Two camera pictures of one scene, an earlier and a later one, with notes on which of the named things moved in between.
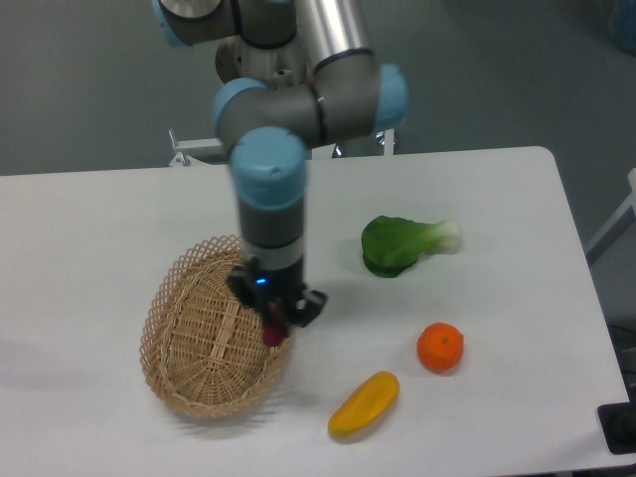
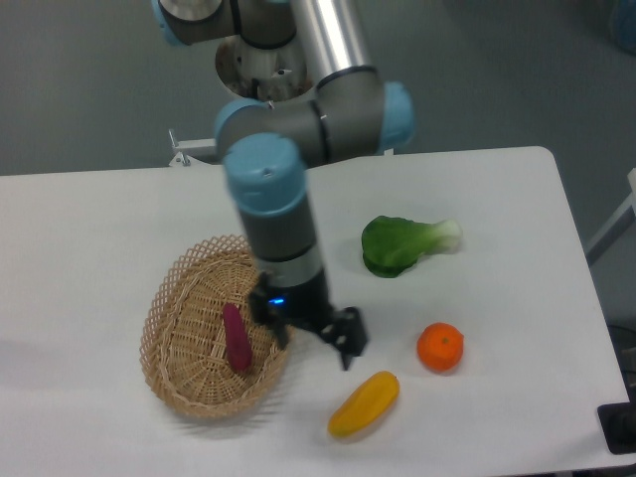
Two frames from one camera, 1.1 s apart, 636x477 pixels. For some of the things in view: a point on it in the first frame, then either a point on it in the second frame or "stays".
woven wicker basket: x=202 y=342 stays
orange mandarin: x=440 y=347 stays
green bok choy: x=393 y=245 stays
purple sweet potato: x=273 y=333 to x=238 y=340
